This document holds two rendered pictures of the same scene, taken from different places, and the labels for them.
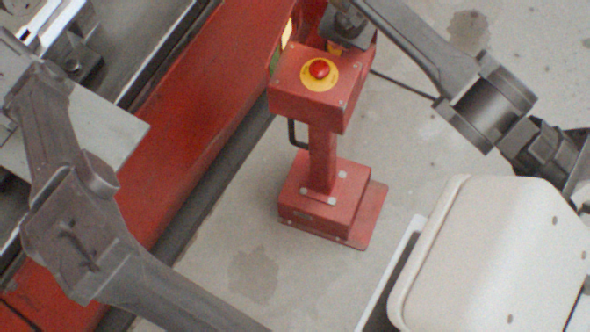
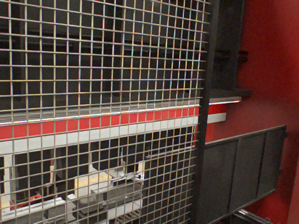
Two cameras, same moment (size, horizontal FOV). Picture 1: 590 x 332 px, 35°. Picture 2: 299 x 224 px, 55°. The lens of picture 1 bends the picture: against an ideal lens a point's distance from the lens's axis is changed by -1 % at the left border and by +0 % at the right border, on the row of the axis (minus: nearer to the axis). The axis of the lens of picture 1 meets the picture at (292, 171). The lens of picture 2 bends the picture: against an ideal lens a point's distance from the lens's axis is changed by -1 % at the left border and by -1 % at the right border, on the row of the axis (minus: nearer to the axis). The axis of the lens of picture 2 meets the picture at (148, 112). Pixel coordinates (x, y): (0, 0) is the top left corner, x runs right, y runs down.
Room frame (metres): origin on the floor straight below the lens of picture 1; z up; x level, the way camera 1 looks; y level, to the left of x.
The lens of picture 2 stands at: (2.31, 0.95, 1.70)
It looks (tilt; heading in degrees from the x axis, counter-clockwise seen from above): 11 degrees down; 193
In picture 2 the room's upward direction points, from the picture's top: 4 degrees clockwise
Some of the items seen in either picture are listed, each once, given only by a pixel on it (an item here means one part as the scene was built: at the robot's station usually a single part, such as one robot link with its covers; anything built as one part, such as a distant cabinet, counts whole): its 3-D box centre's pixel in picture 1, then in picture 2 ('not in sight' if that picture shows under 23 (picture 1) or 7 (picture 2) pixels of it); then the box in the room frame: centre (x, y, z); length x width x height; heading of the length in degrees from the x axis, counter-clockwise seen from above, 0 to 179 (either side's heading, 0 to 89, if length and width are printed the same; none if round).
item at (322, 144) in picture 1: (322, 139); not in sight; (0.91, -0.07, 0.39); 0.05 x 0.05 x 0.54; 65
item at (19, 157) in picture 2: not in sight; (31, 165); (1.23, 0.16, 1.18); 0.15 x 0.09 x 0.17; 144
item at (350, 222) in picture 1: (334, 196); not in sight; (0.89, -0.10, 0.06); 0.25 x 0.20 x 0.12; 65
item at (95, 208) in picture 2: not in sight; (81, 204); (1.18, 0.40, 1.01); 0.26 x 0.12 x 0.05; 54
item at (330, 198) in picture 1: (322, 183); not in sight; (0.91, -0.07, 0.13); 0.10 x 0.10 x 0.01; 65
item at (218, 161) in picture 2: not in sight; (228, 178); (0.87, 1.05, 1.12); 1.13 x 0.02 x 0.44; 144
